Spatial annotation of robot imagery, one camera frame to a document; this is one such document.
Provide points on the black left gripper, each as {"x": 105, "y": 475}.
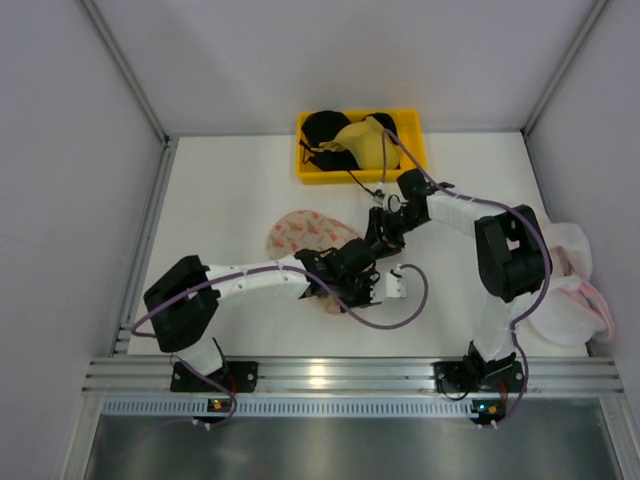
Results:
{"x": 361, "y": 288}

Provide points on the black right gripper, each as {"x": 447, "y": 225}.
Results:
{"x": 377, "y": 230}

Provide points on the peach tulip print laundry bag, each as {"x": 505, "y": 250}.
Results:
{"x": 308, "y": 229}

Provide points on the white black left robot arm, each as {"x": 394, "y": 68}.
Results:
{"x": 182, "y": 303}

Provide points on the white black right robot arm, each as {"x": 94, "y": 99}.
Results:
{"x": 512, "y": 258}

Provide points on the yellow bra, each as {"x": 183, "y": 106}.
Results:
{"x": 368, "y": 142}

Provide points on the black bra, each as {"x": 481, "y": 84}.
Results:
{"x": 323, "y": 126}

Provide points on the yellow plastic bin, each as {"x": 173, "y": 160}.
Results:
{"x": 409, "y": 138}

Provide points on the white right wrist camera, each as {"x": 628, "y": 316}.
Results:
{"x": 381, "y": 196}

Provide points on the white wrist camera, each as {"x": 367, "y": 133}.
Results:
{"x": 381, "y": 196}
{"x": 393, "y": 284}

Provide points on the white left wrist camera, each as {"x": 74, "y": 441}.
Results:
{"x": 393, "y": 284}

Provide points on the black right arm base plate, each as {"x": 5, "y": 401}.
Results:
{"x": 456, "y": 379}

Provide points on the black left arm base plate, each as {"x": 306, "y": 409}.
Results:
{"x": 235, "y": 376}

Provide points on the aluminium front rail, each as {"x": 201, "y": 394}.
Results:
{"x": 559, "y": 377}

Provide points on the white slotted cable duct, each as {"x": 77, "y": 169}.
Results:
{"x": 302, "y": 407}

